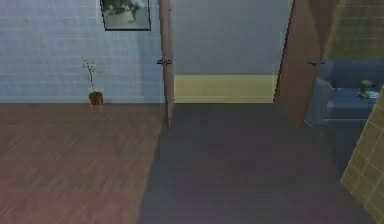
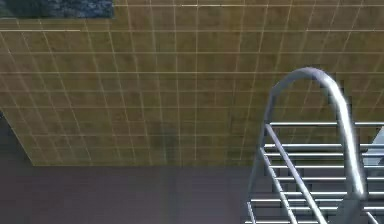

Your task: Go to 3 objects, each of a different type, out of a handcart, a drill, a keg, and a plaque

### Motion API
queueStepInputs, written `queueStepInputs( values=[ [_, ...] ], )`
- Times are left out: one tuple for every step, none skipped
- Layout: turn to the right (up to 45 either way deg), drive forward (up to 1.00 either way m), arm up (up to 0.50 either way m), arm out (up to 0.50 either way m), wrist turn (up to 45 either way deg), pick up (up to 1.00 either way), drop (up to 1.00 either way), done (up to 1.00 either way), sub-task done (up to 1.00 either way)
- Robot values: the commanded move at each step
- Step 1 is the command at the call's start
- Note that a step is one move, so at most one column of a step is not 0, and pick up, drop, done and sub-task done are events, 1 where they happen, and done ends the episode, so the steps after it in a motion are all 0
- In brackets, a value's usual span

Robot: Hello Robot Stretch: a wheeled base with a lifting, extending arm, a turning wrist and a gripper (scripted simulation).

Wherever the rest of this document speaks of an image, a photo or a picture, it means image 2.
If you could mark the grey metal handcart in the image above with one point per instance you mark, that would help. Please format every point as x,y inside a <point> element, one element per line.
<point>346,140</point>

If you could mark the dark blue patterned cloth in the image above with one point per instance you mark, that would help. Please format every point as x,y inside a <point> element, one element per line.
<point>60,8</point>

